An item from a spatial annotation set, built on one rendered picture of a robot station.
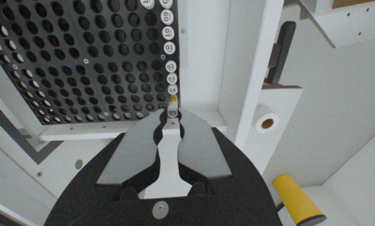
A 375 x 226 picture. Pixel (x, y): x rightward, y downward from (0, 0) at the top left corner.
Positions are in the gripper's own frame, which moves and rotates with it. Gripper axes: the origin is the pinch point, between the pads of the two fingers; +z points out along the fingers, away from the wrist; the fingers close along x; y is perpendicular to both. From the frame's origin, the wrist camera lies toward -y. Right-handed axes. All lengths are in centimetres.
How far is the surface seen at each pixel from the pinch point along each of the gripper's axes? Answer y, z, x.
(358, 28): -10, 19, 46
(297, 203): 192, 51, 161
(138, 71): -3.0, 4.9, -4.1
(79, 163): 16.8, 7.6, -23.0
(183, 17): -9.3, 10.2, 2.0
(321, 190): 252, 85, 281
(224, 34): -7.2, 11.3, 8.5
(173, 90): -0.8, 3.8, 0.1
